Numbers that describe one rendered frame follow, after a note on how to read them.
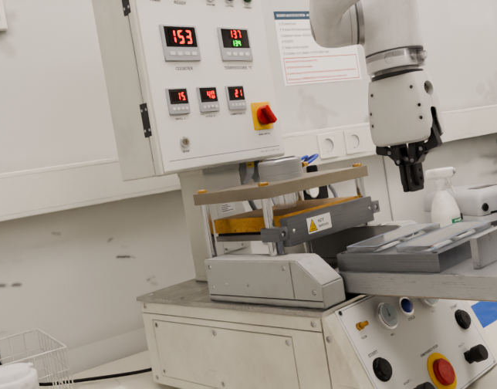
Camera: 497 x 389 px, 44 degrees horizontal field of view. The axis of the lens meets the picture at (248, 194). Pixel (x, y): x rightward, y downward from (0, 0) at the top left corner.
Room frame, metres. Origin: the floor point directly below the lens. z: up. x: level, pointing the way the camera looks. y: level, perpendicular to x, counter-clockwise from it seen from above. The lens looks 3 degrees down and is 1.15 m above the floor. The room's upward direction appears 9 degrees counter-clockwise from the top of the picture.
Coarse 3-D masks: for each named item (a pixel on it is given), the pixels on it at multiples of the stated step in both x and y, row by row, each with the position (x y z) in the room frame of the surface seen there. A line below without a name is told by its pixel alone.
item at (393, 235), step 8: (416, 224) 1.02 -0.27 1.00; (424, 224) 1.00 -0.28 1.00; (432, 224) 0.99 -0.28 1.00; (392, 232) 0.97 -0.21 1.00; (400, 232) 0.95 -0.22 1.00; (408, 232) 0.94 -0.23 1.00; (368, 240) 0.93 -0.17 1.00; (376, 240) 0.92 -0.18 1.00; (384, 240) 0.90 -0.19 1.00; (392, 240) 0.89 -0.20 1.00
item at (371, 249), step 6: (426, 228) 0.96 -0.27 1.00; (432, 228) 0.97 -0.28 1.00; (438, 228) 0.98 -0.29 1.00; (414, 234) 0.93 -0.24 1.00; (420, 234) 0.94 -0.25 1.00; (396, 240) 0.90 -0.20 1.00; (402, 240) 0.91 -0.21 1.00; (408, 240) 0.92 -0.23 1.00; (372, 246) 0.87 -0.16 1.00; (378, 246) 0.86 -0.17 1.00; (384, 246) 0.87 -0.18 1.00; (390, 246) 0.89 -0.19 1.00; (348, 252) 0.90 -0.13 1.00; (354, 252) 0.89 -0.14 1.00; (360, 252) 0.88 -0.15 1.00; (366, 252) 0.88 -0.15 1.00; (372, 252) 0.87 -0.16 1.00
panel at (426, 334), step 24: (336, 312) 0.86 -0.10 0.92; (360, 312) 0.88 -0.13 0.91; (432, 312) 0.98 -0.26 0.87; (456, 312) 1.01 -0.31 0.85; (360, 336) 0.86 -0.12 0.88; (384, 336) 0.89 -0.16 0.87; (408, 336) 0.92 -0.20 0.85; (432, 336) 0.95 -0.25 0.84; (456, 336) 0.98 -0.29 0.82; (480, 336) 1.02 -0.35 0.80; (360, 360) 0.83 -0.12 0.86; (408, 360) 0.89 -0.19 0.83; (432, 360) 0.91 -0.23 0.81; (456, 360) 0.95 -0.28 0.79; (384, 384) 0.83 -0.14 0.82; (408, 384) 0.86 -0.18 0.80; (456, 384) 0.92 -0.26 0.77
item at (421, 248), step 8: (488, 224) 0.92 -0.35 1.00; (464, 232) 0.87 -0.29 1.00; (472, 232) 0.88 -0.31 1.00; (448, 240) 0.83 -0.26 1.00; (456, 240) 0.85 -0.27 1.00; (400, 248) 0.83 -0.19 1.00; (408, 248) 0.83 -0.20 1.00; (416, 248) 0.82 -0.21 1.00; (424, 248) 0.81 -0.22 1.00; (432, 248) 0.80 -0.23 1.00; (440, 248) 0.82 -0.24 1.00
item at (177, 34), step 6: (168, 30) 1.12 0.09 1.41; (174, 30) 1.13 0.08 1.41; (180, 30) 1.14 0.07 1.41; (186, 30) 1.15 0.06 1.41; (174, 36) 1.13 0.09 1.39; (180, 36) 1.14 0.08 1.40; (186, 36) 1.15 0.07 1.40; (192, 36) 1.16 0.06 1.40; (174, 42) 1.13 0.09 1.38; (180, 42) 1.14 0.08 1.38; (186, 42) 1.15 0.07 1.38; (192, 42) 1.16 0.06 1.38
